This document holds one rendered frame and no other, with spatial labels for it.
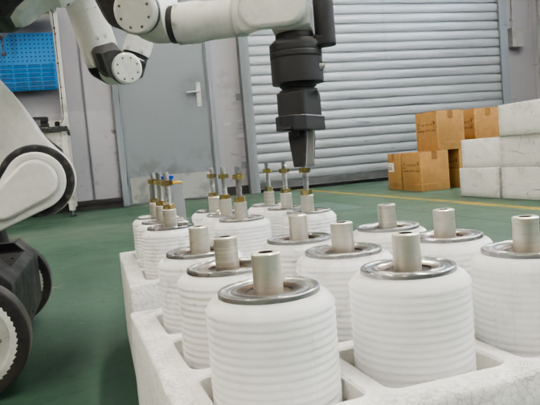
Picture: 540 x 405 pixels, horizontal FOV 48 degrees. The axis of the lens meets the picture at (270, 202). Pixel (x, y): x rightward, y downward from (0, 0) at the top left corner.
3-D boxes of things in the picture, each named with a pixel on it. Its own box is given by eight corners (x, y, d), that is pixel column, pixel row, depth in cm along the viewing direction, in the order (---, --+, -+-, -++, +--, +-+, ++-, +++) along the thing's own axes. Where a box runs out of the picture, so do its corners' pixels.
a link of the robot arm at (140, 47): (168, 20, 154) (145, 92, 153) (152, 23, 162) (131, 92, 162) (129, 2, 148) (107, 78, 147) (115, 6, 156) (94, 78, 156)
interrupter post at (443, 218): (442, 243, 62) (439, 210, 61) (428, 240, 64) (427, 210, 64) (462, 239, 62) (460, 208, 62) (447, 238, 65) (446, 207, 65)
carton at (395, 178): (420, 186, 520) (418, 151, 518) (435, 186, 497) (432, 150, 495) (388, 189, 512) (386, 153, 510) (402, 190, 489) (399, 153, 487)
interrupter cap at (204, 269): (196, 284, 51) (195, 276, 51) (180, 271, 58) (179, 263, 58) (280, 272, 53) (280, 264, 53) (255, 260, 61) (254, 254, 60)
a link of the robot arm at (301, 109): (291, 132, 111) (286, 67, 110) (341, 128, 106) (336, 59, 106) (261, 132, 99) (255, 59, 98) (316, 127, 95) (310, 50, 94)
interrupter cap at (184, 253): (172, 265, 62) (172, 258, 62) (161, 255, 69) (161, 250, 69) (243, 255, 65) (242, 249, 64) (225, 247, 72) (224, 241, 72)
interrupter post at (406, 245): (402, 278, 47) (399, 235, 47) (387, 273, 49) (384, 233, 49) (429, 273, 48) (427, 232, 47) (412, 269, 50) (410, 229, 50)
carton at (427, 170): (450, 188, 461) (447, 149, 459) (422, 191, 455) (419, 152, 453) (430, 187, 490) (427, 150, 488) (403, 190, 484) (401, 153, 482)
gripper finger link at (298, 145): (292, 167, 103) (289, 130, 102) (309, 165, 101) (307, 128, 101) (288, 167, 101) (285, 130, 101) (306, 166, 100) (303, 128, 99)
